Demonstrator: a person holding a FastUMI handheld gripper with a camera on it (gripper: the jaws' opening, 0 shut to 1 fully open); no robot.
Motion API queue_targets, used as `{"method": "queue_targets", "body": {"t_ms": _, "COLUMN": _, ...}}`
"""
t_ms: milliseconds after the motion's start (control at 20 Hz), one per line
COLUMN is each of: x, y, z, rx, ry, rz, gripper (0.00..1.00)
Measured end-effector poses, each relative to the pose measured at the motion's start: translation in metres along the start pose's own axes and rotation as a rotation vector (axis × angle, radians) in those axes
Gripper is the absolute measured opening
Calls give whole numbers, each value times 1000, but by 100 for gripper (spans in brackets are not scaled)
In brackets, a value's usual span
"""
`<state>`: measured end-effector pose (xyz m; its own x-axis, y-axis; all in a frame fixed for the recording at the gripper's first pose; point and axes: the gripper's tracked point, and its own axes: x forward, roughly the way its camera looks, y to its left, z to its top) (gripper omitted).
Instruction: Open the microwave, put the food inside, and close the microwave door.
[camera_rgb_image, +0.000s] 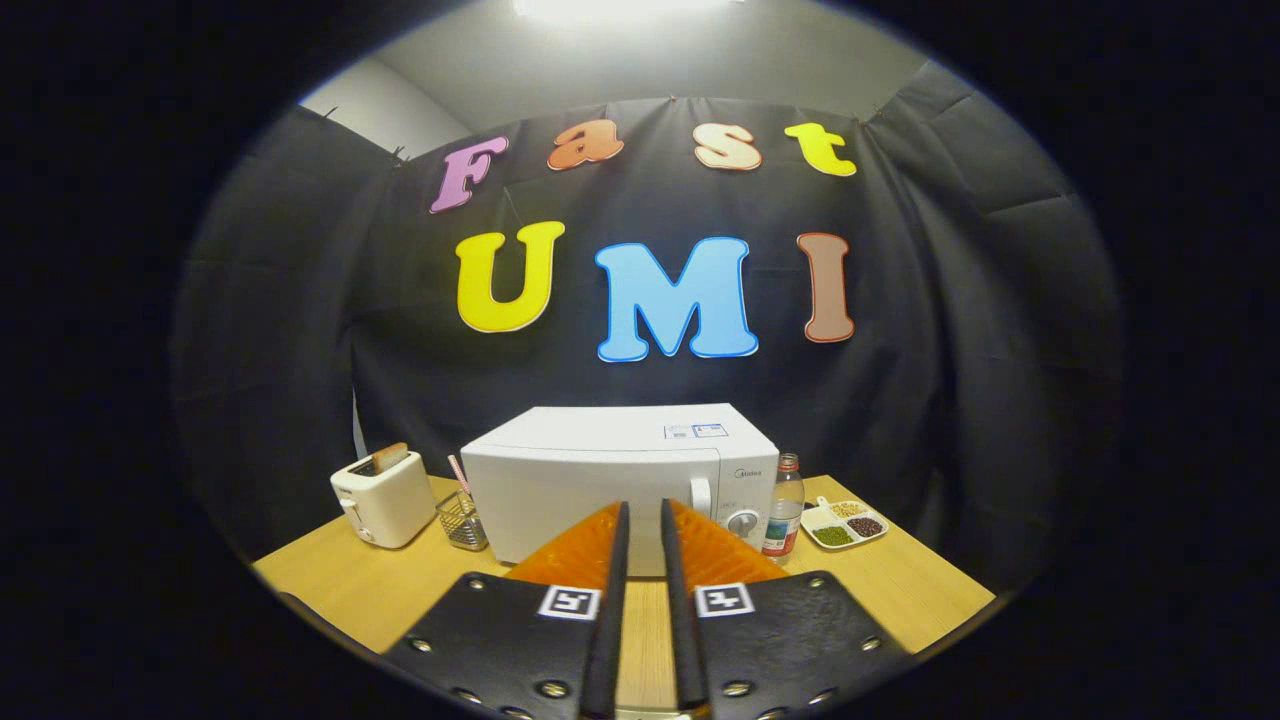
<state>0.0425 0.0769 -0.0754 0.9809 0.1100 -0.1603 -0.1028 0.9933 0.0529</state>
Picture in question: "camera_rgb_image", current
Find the white toaster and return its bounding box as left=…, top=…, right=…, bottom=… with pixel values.
left=331, top=450, right=438, bottom=549

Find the white microwave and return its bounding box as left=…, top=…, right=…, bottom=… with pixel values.
left=461, top=404, right=780, bottom=578

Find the wire mesh basket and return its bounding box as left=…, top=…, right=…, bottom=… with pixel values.
left=436, top=490, right=490, bottom=552

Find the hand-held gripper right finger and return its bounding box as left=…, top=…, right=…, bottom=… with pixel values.
left=660, top=498, right=916, bottom=720

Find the white divided bean dish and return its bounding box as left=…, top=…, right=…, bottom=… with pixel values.
left=800, top=496, right=889, bottom=550

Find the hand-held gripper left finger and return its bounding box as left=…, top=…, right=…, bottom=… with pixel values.
left=380, top=500, right=631, bottom=720

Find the clear bottle red label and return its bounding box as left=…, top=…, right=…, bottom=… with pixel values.
left=761, top=453, right=805, bottom=558

